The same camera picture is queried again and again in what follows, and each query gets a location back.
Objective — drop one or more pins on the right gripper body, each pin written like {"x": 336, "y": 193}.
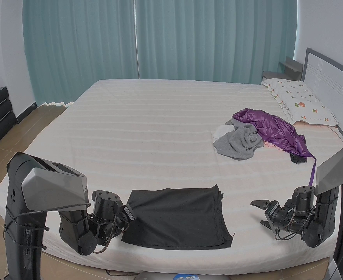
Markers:
{"x": 276, "y": 217}

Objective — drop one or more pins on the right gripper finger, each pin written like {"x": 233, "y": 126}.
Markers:
{"x": 261, "y": 203}
{"x": 267, "y": 225}

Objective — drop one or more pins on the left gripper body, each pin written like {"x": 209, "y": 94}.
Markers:
{"x": 124, "y": 216}

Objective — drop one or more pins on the black T-shirt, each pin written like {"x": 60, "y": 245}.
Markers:
{"x": 177, "y": 217}

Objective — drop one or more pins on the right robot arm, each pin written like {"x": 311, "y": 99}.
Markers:
{"x": 334, "y": 179}

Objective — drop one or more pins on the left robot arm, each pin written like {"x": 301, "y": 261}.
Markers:
{"x": 43, "y": 191}

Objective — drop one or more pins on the bed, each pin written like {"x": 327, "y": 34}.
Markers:
{"x": 130, "y": 127}

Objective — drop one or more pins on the dark grey small garment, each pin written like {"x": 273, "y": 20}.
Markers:
{"x": 299, "y": 158}

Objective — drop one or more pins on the pink garment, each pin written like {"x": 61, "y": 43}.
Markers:
{"x": 269, "y": 144}

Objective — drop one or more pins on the grey knit garment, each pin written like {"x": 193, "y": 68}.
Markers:
{"x": 241, "y": 144}

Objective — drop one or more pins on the purple satin garment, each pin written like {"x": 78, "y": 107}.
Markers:
{"x": 273, "y": 127}

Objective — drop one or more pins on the white garment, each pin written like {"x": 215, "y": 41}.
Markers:
{"x": 221, "y": 131}

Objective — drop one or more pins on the white printed pillow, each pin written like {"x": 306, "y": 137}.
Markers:
{"x": 299, "y": 101}

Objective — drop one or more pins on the grey bedside table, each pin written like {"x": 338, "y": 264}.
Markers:
{"x": 285, "y": 70}

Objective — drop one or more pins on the blue-green curtain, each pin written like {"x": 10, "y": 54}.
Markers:
{"x": 78, "y": 39}
{"x": 215, "y": 31}

